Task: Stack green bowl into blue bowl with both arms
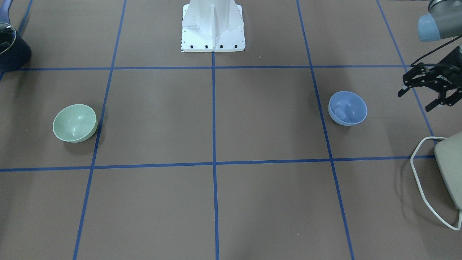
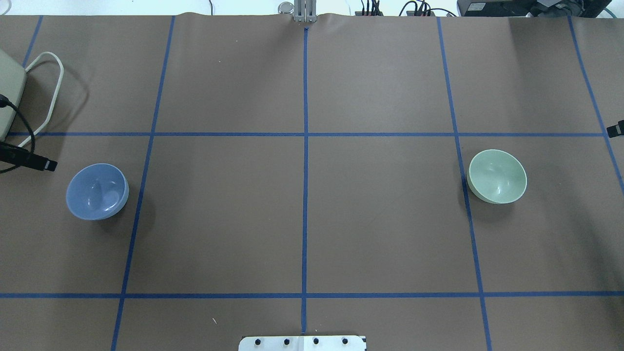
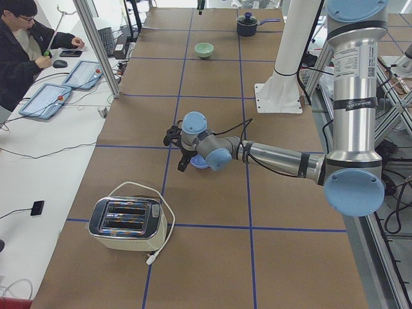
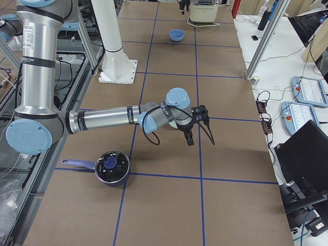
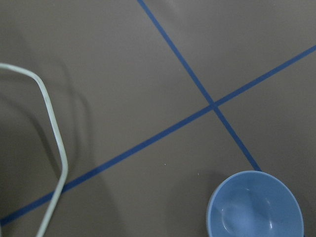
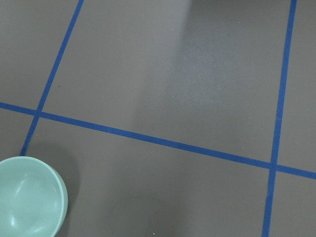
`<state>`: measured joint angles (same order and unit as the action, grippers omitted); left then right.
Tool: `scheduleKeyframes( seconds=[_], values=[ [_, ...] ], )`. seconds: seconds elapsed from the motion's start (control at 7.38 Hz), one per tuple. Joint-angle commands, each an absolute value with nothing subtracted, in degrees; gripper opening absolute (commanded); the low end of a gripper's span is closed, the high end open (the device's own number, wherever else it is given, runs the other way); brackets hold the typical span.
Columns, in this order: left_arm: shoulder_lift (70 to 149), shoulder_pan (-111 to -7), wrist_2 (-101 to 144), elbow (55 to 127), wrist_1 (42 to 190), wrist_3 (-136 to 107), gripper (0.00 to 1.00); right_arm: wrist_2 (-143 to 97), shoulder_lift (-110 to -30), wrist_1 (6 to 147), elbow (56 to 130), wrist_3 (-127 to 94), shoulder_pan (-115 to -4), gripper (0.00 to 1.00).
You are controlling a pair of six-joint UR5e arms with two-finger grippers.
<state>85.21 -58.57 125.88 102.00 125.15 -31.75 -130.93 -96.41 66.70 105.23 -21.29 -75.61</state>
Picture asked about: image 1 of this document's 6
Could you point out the green bowl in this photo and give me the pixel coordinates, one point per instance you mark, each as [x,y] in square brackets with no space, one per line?
[75,123]

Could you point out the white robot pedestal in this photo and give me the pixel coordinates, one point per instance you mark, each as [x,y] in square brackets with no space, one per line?
[212,26]

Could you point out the cream toaster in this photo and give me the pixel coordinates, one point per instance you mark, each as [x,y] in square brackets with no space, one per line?
[448,154]

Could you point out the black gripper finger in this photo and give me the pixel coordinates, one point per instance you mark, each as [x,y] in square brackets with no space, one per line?
[443,99]
[417,76]

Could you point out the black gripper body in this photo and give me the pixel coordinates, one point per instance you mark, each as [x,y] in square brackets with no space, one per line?
[448,75]

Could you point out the glass saucepan lid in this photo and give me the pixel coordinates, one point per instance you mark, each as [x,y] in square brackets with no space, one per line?
[8,36]

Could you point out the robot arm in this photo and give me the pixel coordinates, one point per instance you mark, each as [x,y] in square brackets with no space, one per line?
[444,20]

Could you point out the blue bowl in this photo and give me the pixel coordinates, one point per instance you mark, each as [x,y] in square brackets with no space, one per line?
[347,108]

